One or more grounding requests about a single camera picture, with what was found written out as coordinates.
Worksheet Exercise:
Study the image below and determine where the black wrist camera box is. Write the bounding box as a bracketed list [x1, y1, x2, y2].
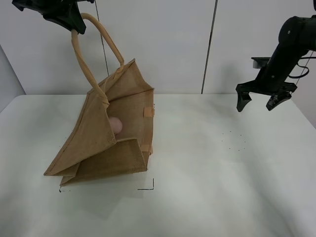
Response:
[251, 57, 270, 69]

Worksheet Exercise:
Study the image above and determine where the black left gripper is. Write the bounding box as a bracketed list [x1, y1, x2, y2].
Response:
[12, 0, 86, 35]

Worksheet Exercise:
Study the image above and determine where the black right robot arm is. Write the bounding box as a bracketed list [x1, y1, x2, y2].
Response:
[236, 16, 316, 112]

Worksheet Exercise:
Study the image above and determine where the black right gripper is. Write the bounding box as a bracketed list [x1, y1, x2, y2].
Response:
[236, 44, 310, 112]

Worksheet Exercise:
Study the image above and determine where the pink peach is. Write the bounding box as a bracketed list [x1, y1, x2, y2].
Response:
[109, 117, 122, 135]

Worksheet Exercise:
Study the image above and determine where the brown linen tote bag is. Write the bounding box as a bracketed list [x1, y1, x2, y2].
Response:
[44, 13, 155, 186]

